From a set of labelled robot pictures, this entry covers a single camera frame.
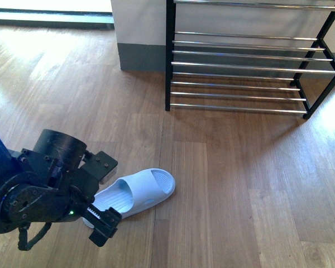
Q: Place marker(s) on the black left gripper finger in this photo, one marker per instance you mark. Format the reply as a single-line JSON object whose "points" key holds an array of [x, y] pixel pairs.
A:
{"points": [[104, 223]]}

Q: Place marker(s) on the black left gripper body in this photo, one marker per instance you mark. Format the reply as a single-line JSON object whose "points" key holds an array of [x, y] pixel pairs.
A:
{"points": [[54, 182]]}

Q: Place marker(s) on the light blue slide slipper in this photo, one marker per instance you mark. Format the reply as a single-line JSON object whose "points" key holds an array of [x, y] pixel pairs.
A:
{"points": [[135, 193]]}

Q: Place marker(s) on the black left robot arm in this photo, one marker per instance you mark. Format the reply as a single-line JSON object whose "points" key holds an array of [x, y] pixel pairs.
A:
{"points": [[56, 181]]}

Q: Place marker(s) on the black metal shoe rack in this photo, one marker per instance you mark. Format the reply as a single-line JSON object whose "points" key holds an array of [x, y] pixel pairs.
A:
{"points": [[249, 56]]}

